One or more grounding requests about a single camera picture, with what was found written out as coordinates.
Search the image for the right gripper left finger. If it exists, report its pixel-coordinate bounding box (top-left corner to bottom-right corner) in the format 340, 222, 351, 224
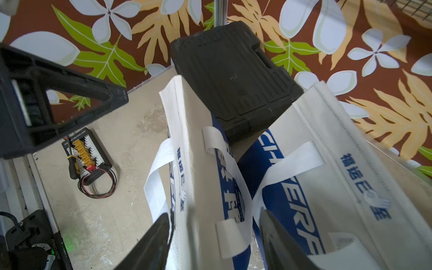
115, 213, 172, 270

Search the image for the black plastic tool case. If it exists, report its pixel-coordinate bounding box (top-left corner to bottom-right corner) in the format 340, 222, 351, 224
170, 21, 304, 144

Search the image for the takeout bag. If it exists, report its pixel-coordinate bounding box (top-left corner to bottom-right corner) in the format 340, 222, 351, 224
238, 82, 432, 270
144, 75, 253, 270

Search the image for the yellow connector board with wires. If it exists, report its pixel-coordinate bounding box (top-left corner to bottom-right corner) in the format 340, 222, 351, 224
62, 128, 118, 199

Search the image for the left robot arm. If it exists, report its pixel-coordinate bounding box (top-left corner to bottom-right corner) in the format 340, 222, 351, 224
1, 45, 129, 270

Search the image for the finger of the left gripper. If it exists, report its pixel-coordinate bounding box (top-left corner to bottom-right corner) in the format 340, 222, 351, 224
1, 44, 129, 159

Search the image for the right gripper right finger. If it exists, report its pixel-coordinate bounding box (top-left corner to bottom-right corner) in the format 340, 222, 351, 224
259, 209, 319, 270

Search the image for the white wire basket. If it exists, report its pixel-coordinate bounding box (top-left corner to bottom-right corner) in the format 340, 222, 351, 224
390, 0, 432, 22

